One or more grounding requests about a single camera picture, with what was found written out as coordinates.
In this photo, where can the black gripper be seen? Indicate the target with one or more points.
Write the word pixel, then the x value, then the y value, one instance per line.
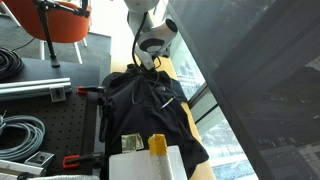
pixel 156 64

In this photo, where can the black zip vest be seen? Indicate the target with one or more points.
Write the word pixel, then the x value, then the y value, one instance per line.
pixel 133 116

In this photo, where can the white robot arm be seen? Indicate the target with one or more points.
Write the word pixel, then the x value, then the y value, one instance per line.
pixel 156 36

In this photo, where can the blue white window sticker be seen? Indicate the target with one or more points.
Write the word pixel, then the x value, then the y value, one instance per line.
pixel 190 78

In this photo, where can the orange black clamp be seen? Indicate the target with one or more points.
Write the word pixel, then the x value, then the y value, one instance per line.
pixel 90 89
pixel 76 160

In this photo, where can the yellow block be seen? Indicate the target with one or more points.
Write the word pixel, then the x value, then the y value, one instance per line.
pixel 157 145

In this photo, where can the folded dollar bill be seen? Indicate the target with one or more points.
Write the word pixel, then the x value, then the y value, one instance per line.
pixel 131 143

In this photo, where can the orange chair with white legs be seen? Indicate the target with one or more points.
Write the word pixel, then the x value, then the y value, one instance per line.
pixel 60 23

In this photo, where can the white box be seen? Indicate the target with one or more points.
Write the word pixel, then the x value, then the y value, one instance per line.
pixel 133 166

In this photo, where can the black perforated breadboard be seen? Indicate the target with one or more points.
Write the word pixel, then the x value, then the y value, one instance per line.
pixel 66 126

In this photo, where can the black tripod stand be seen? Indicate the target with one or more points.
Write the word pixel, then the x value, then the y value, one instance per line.
pixel 46 30

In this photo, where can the white cloth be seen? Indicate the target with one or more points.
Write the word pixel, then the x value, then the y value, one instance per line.
pixel 63 177

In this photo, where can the small aluminium corner bracket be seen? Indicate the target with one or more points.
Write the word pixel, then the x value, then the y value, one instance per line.
pixel 58 94

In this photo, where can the long aluminium extrusion rail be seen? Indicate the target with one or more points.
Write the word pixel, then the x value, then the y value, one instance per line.
pixel 30 87

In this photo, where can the flat aluminium bracket plate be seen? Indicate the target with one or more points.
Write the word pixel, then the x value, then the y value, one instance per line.
pixel 40 158

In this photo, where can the short aluminium extrusion rail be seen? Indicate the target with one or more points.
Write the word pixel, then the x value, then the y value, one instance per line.
pixel 20 167

